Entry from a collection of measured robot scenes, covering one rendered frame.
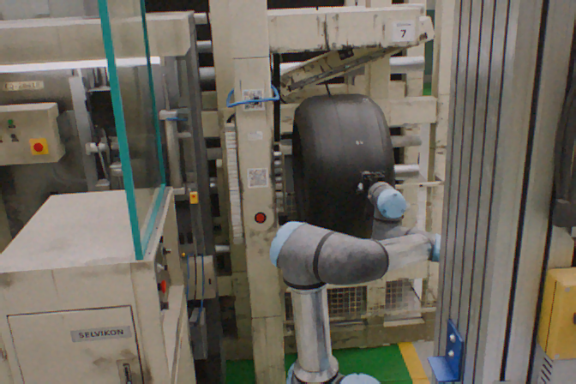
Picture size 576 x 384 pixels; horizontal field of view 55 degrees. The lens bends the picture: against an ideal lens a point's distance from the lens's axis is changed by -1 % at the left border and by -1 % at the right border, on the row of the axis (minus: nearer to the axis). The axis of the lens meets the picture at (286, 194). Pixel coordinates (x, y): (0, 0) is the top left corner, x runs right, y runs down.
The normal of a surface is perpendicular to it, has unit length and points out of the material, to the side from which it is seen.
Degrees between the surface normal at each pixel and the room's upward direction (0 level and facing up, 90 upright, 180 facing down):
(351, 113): 28
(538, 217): 90
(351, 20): 90
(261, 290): 90
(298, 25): 90
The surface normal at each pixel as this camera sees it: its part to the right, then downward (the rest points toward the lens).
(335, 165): 0.07, -0.04
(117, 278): 0.10, 0.34
